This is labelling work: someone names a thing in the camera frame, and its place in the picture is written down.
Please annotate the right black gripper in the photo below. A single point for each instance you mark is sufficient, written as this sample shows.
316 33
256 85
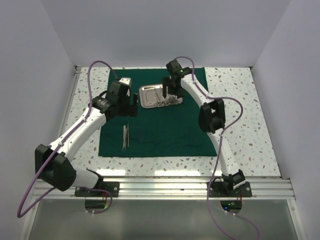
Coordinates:
166 81

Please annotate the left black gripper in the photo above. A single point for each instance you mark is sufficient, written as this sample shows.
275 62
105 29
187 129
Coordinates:
131 110

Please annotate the steel instrument tray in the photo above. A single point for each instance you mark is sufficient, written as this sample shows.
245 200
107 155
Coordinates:
151 97

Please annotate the dark green surgical cloth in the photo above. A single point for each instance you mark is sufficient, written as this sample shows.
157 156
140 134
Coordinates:
169 131

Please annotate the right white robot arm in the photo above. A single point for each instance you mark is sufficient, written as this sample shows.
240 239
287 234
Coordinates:
211 120

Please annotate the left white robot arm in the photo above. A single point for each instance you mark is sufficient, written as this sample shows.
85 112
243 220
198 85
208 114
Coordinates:
53 161

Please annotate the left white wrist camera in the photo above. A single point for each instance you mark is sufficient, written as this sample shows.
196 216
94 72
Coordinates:
126 81

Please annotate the aluminium left side rail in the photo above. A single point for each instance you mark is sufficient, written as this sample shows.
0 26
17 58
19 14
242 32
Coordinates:
67 101

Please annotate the aluminium rail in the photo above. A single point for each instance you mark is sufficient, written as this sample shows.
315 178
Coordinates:
67 101
195 188

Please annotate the aluminium front rail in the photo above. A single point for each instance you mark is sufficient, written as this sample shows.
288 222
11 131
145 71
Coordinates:
195 188

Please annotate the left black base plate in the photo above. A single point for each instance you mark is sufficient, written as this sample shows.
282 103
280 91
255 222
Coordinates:
102 189

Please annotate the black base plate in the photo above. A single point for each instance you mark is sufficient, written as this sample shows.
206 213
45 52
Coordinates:
219 189
102 189

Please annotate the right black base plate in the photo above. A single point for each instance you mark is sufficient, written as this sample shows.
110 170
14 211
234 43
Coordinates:
219 189

